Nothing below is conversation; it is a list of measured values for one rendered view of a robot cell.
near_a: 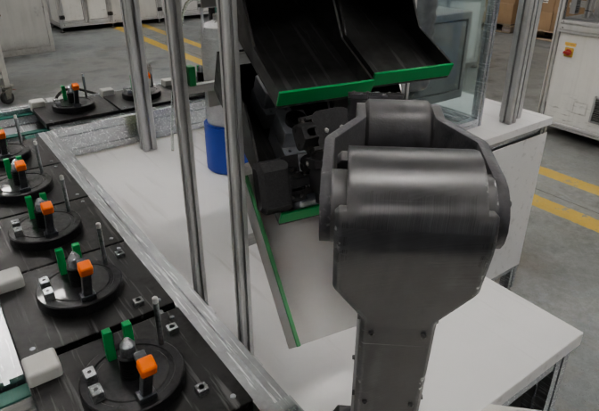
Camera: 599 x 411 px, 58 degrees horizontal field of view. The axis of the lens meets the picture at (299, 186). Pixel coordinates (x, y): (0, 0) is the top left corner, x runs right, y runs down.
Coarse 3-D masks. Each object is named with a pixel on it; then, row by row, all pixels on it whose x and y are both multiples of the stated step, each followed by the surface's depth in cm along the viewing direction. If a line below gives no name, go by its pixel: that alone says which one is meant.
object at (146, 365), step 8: (136, 352) 66; (144, 352) 66; (136, 360) 66; (144, 360) 64; (152, 360) 65; (144, 368) 64; (152, 368) 64; (144, 376) 64; (152, 376) 66; (144, 384) 66; (144, 392) 68
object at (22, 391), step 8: (24, 384) 77; (8, 392) 76; (16, 392) 76; (24, 392) 76; (0, 400) 75; (8, 400) 75; (16, 400) 75; (24, 400) 75; (32, 400) 76; (0, 408) 74; (8, 408) 74; (16, 408) 75; (24, 408) 76; (32, 408) 77
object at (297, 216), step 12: (216, 72) 83; (240, 72) 85; (252, 72) 86; (216, 84) 84; (252, 84) 88; (300, 108) 86; (312, 108) 84; (324, 108) 80; (252, 120) 82; (252, 132) 81; (264, 132) 81; (252, 144) 74; (264, 144) 79; (252, 156) 75; (264, 156) 78; (276, 216) 71; (288, 216) 70; (300, 216) 71; (312, 216) 72
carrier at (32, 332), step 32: (96, 224) 93; (96, 256) 103; (128, 256) 103; (0, 288) 92; (32, 288) 94; (64, 288) 91; (96, 288) 91; (128, 288) 94; (160, 288) 94; (32, 320) 86; (64, 320) 86; (96, 320) 86; (32, 352) 80; (64, 352) 82
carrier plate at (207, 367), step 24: (168, 312) 88; (120, 336) 83; (144, 336) 83; (168, 336) 83; (192, 336) 83; (72, 360) 78; (192, 360) 78; (216, 360) 78; (48, 384) 74; (72, 384) 74; (192, 384) 74; (216, 384) 74; (240, 384) 74; (48, 408) 70; (72, 408) 70; (168, 408) 70; (192, 408) 70; (216, 408) 70; (240, 408) 71
